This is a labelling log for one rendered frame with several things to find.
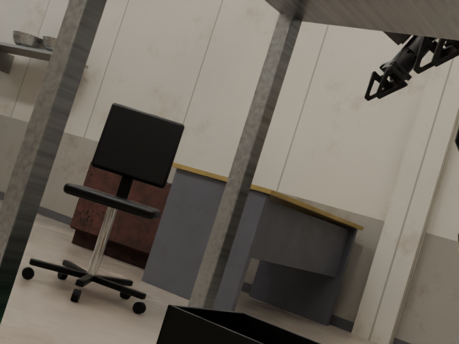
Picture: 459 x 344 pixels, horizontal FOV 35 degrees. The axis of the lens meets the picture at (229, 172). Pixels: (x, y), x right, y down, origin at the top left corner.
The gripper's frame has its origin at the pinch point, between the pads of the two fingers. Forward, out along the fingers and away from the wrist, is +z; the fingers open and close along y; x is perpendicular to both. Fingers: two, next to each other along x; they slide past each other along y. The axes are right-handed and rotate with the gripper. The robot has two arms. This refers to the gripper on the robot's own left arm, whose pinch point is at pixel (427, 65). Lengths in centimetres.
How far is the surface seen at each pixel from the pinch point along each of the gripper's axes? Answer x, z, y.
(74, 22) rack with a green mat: -45, 46, 59
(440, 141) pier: 118, -112, -390
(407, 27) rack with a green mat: -13.1, 12.8, 39.3
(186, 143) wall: -24, 4, -550
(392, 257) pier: 148, -23, -396
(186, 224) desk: 10, 59, -332
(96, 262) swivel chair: -20, 101, -224
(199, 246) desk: 24, 64, -322
